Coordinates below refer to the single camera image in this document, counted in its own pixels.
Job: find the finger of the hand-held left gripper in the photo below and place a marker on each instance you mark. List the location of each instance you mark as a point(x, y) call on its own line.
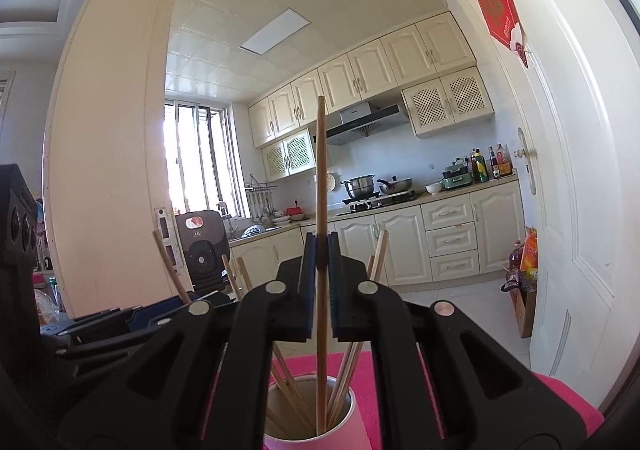
point(90, 325)
point(155, 317)

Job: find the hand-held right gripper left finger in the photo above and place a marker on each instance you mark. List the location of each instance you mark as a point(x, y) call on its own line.
point(310, 290)

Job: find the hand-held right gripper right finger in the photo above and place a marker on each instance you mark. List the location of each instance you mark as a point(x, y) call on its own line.
point(334, 290)

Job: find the bunch of wooden chopsticks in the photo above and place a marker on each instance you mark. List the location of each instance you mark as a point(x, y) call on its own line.
point(380, 250)

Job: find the slender bamboo chopstick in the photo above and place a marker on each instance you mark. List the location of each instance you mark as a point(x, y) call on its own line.
point(322, 180)

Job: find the pink cup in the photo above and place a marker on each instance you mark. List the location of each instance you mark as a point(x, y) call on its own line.
point(345, 437)

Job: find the cluttered shelf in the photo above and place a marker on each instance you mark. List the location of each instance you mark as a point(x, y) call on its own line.
point(42, 240)

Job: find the metal door lock plate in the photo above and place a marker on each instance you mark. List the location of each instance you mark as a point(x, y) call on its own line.
point(166, 240)

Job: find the stacked white bowls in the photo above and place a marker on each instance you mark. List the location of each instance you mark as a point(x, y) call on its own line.
point(280, 217)

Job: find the small red pot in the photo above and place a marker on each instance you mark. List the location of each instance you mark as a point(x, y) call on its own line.
point(296, 212)

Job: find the gas stove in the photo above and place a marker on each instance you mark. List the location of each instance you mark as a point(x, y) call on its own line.
point(380, 204)

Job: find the cream base cabinets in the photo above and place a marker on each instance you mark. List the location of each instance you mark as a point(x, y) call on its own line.
point(425, 240)

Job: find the hanging utensil rack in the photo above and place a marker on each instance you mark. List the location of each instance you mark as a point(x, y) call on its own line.
point(261, 197)

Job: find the steel cooking pot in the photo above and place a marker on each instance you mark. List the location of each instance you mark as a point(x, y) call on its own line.
point(358, 186)

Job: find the black wok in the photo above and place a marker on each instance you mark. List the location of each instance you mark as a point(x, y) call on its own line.
point(395, 186)

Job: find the cream lattice door cabinet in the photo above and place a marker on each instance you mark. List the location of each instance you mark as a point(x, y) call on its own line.
point(447, 100)
point(287, 155)

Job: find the white bowl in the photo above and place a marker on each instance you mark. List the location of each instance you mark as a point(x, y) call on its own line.
point(433, 188)

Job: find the cream sliding door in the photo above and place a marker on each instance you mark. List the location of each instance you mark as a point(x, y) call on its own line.
point(110, 130)

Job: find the kitchen window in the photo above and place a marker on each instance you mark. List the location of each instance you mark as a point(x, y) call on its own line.
point(200, 160)

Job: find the green electric cooker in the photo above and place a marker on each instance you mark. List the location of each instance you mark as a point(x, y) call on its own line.
point(456, 178)

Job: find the black range hood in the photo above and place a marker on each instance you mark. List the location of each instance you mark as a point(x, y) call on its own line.
point(365, 122)

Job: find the clear plastic bottle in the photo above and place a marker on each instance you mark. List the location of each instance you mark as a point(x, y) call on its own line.
point(515, 257)

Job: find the dark glass bottle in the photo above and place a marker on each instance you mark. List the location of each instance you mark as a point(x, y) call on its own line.
point(473, 165)

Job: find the green oil bottle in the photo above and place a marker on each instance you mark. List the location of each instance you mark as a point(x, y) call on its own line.
point(480, 167)

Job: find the cardboard box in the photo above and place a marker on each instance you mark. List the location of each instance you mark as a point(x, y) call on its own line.
point(524, 310)

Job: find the orange snack bag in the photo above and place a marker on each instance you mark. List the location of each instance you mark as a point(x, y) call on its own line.
point(530, 250)

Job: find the dark sauce bottle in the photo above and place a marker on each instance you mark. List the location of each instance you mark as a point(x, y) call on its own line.
point(493, 164)

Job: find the pink round mat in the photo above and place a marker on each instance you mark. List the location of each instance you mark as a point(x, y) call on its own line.
point(560, 400)

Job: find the ceiling light panel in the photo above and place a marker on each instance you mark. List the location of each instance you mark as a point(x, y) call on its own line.
point(275, 30)

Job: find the white panel door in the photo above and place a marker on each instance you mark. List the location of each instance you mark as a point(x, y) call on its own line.
point(565, 155)

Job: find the round patterned wall plate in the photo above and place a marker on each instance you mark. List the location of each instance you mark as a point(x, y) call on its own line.
point(332, 181)

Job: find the cream wall cabinet row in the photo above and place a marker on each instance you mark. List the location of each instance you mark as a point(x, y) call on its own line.
point(370, 65)

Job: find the red wall poster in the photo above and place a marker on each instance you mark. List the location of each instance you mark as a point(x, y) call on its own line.
point(492, 0)

